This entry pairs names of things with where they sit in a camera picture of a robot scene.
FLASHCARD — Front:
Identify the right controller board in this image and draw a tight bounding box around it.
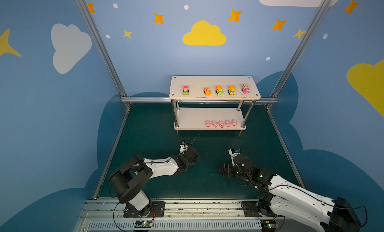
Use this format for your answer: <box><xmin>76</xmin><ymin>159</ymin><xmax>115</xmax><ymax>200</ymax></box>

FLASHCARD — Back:
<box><xmin>261</xmin><ymin>220</ymin><xmax>279</xmax><ymax>232</ymax></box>

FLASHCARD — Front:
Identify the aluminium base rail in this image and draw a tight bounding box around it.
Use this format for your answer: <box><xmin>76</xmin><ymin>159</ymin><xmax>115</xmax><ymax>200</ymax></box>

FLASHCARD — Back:
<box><xmin>74</xmin><ymin>198</ymin><xmax>318</xmax><ymax>232</ymax></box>

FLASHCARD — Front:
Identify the controller board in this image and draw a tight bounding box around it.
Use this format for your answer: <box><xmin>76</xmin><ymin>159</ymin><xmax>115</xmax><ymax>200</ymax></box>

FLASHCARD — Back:
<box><xmin>261</xmin><ymin>220</ymin><xmax>279</xmax><ymax>232</ymax></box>
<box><xmin>135</xmin><ymin>221</ymin><xmax>154</xmax><ymax>229</ymax></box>

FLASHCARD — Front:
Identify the pink green toy truck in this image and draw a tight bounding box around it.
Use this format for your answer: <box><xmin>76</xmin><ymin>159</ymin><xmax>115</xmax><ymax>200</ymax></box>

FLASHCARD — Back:
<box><xmin>183</xmin><ymin>86</ymin><xmax>190</xmax><ymax>96</ymax></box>

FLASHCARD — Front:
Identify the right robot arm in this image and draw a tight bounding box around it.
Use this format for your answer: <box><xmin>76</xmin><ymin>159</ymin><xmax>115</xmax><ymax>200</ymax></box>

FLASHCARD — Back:
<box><xmin>219</xmin><ymin>153</ymin><xmax>365</xmax><ymax>232</ymax></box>

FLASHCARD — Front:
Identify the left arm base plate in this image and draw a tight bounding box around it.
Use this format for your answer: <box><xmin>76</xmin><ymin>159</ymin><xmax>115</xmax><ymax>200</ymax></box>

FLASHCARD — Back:
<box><xmin>123</xmin><ymin>202</ymin><xmax>165</xmax><ymax>218</ymax></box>

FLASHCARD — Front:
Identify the orange green toy truck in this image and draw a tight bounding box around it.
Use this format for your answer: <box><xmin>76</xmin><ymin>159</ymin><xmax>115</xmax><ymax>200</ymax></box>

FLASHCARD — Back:
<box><xmin>228</xmin><ymin>85</ymin><xmax>236</xmax><ymax>96</ymax></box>

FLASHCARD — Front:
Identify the white two-tier shelf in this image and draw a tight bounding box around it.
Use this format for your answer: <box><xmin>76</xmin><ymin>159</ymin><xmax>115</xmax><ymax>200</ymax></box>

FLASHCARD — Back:
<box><xmin>169</xmin><ymin>76</ymin><xmax>261</xmax><ymax>131</ymax></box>

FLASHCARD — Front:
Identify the aluminium frame post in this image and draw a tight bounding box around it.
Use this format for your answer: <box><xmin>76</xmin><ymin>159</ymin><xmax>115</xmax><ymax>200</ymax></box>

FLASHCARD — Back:
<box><xmin>266</xmin><ymin>0</ymin><xmax>332</xmax><ymax>111</ymax></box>
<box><xmin>74</xmin><ymin>0</ymin><xmax>127</xmax><ymax>98</ymax></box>

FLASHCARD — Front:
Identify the orange green toy car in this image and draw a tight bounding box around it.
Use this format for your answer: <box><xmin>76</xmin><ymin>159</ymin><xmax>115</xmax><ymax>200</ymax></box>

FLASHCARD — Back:
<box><xmin>216</xmin><ymin>85</ymin><xmax>223</xmax><ymax>96</ymax></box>

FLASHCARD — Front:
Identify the right aluminium frame post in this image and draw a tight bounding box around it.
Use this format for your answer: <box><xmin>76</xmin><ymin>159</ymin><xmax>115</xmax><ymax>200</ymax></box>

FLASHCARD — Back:
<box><xmin>266</xmin><ymin>0</ymin><xmax>332</xmax><ymax>111</ymax></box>

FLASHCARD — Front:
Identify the left controller board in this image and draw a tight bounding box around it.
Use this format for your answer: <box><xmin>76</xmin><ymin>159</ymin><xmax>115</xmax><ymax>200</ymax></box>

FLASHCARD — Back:
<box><xmin>135</xmin><ymin>221</ymin><xmax>154</xmax><ymax>229</ymax></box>

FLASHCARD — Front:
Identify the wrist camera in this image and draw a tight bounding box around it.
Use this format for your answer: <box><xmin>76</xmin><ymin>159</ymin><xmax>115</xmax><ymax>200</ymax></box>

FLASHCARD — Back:
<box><xmin>180</xmin><ymin>144</ymin><xmax>188</xmax><ymax>154</ymax></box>
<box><xmin>228</xmin><ymin>148</ymin><xmax>241</xmax><ymax>166</ymax></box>

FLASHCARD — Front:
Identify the left aluminium frame post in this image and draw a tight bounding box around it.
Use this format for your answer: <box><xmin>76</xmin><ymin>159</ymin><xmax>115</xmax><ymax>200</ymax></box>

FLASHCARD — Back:
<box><xmin>74</xmin><ymin>0</ymin><xmax>127</xmax><ymax>98</ymax></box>

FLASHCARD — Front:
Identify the rear aluminium crossbar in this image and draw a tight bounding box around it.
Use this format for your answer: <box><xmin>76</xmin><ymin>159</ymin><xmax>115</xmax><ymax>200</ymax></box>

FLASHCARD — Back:
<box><xmin>121</xmin><ymin>96</ymin><xmax>279</xmax><ymax>104</ymax></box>

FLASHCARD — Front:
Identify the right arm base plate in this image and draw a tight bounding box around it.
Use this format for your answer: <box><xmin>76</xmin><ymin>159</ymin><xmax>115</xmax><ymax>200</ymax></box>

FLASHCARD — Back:
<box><xmin>241</xmin><ymin>201</ymin><xmax>283</xmax><ymax>217</ymax></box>

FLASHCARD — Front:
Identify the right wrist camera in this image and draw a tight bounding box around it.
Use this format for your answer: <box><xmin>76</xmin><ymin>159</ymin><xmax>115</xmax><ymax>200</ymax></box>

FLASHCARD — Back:
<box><xmin>228</xmin><ymin>148</ymin><xmax>241</xmax><ymax>166</ymax></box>

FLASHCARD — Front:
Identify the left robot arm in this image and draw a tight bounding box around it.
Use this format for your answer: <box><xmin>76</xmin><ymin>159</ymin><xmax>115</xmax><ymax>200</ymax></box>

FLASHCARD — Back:
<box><xmin>109</xmin><ymin>145</ymin><xmax>200</xmax><ymax>217</ymax></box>

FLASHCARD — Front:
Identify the pink green toy car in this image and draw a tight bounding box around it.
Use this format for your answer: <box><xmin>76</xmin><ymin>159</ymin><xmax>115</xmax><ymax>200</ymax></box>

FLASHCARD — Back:
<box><xmin>242</xmin><ymin>84</ymin><xmax>250</xmax><ymax>94</ymax></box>

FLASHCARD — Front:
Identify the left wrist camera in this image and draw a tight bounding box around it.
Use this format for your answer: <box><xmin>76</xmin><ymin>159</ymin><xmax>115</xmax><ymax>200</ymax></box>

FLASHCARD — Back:
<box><xmin>180</xmin><ymin>144</ymin><xmax>188</xmax><ymax>154</ymax></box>

